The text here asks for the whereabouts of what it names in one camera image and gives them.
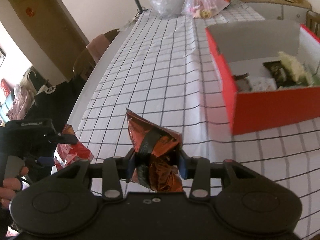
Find red snack packet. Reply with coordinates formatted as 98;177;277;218
54;140;93;171

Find brown orange snack packet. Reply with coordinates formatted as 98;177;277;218
126;109;183;193

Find black silver foil packet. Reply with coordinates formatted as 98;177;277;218
233;73;252;92

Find white red-logo snack packet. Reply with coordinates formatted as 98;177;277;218
249;76;277;92

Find black dark snack packet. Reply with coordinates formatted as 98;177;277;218
263;61;296;88

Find cream leaf-pattern snack packet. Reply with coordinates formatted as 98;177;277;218
278;51;307;84

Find clear plastic bag pink snacks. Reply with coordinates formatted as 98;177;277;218
181;0;231;19

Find person's left hand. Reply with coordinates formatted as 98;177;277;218
0;166;29;209

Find black jacket on chair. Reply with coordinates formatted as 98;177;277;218
24;75;86;132

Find checkered white tablecloth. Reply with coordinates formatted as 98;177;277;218
76;0;319;239

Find left wooden chair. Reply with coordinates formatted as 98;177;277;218
73;29;119;81

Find wooden chair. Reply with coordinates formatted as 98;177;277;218
73;29;119;81
306;10;320;37

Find pink cloth on chair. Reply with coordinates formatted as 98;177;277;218
86;34;110;63

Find red cardboard box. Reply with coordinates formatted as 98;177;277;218
206;20;319;135

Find brown wooden door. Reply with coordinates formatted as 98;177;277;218
9;0;86;80

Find white wooden sideboard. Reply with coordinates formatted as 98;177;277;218
240;0;311;24

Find right wooden chair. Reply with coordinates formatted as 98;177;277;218
306;10;320;37

